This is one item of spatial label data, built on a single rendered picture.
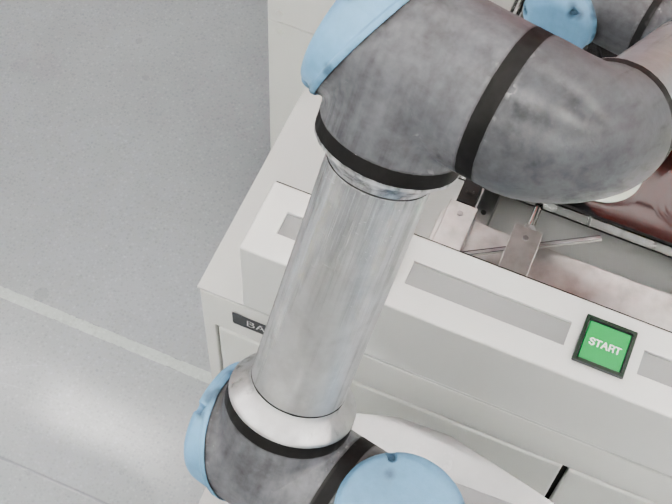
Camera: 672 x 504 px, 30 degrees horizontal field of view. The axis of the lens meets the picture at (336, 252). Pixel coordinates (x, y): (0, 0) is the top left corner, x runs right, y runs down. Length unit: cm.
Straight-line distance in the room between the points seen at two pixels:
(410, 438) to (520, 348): 18
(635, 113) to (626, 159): 3
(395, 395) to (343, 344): 53
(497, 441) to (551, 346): 24
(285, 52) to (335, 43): 129
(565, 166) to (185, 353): 159
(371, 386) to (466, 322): 24
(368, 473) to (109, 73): 175
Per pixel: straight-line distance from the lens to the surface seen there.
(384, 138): 87
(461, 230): 144
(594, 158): 85
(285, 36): 212
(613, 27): 123
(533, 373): 134
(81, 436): 232
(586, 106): 84
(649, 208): 152
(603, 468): 150
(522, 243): 145
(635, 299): 148
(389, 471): 108
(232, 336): 158
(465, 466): 142
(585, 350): 134
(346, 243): 94
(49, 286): 246
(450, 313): 133
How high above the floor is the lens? 215
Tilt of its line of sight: 61 degrees down
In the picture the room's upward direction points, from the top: 4 degrees clockwise
